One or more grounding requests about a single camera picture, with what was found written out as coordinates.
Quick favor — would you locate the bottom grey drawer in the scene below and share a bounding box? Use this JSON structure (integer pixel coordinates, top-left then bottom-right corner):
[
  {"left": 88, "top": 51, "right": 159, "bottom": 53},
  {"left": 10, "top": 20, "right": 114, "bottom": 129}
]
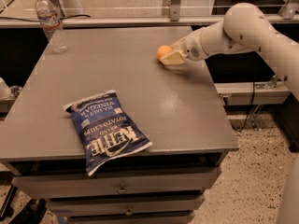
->
[{"left": 67, "top": 211, "right": 195, "bottom": 224}]

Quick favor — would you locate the black hanging cable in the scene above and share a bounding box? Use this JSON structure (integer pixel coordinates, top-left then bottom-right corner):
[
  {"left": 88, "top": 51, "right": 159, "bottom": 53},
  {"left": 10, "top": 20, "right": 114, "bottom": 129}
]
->
[{"left": 232, "top": 81, "right": 257, "bottom": 133}]

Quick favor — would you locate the clear plastic water bottle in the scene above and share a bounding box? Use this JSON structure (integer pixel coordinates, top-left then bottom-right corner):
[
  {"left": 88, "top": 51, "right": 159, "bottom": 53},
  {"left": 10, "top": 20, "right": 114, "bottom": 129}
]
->
[{"left": 35, "top": 0, "right": 68, "bottom": 53}]

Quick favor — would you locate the orange fruit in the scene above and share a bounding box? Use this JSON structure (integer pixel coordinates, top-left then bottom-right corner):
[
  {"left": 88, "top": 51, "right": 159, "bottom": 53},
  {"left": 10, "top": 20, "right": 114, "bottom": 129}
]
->
[{"left": 156, "top": 45, "right": 172, "bottom": 60}]

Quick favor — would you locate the blue Kettle chip bag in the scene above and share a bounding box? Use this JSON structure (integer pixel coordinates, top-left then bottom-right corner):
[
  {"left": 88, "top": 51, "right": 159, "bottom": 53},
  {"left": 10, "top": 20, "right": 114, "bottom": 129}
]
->
[{"left": 64, "top": 90, "right": 152, "bottom": 176}]

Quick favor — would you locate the metal rail frame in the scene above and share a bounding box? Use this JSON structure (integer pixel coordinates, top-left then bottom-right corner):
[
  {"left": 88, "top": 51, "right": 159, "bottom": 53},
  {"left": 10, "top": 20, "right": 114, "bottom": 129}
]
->
[{"left": 0, "top": 0, "right": 299, "bottom": 28}]

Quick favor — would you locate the middle grey drawer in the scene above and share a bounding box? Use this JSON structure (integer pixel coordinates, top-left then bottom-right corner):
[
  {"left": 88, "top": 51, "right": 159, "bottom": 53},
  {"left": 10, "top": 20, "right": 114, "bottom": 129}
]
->
[{"left": 48, "top": 194, "right": 204, "bottom": 217}]

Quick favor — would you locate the top grey drawer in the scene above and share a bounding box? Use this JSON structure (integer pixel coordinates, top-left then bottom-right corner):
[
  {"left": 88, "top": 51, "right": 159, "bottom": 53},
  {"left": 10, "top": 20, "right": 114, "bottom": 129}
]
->
[{"left": 12, "top": 167, "right": 221, "bottom": 199}]

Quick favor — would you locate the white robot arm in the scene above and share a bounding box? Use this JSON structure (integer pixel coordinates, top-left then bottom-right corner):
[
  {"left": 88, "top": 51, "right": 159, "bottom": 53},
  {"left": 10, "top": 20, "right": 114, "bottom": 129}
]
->
[{"left": 165, "top": 3, "right": 298, "bottom": 224}]

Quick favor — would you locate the grey drawer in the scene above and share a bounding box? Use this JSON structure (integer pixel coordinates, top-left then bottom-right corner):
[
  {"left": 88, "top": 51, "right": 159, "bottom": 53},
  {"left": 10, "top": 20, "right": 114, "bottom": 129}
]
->
[
  {"left": 67, "top": 211, "right": 195, "bottom": 224},
  {"left": 48, "top": 194, "right": 204, "bottom": 217},
  {"left": 12, "top": 167, "right": 221, "bottom": 199}
]

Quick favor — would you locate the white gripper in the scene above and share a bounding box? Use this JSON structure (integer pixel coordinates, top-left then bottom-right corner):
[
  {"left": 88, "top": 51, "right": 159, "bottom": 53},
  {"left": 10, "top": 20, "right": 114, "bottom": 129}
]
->
[{"left": 160, "top": 28, "right": 208, "bottom": 65}]

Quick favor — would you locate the white object at left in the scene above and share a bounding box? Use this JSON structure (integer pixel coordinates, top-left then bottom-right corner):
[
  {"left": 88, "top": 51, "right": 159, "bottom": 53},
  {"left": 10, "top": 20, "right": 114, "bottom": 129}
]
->
[{"left": 0, "top": 77, "right": 11, "bottom": 99}]

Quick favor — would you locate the grey drawer cabinet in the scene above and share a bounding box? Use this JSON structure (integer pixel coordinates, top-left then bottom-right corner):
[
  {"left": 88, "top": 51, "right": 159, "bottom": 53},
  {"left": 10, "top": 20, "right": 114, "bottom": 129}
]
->
[{"left": 0, "top": 27, "right": 237, "bottom": 224}]

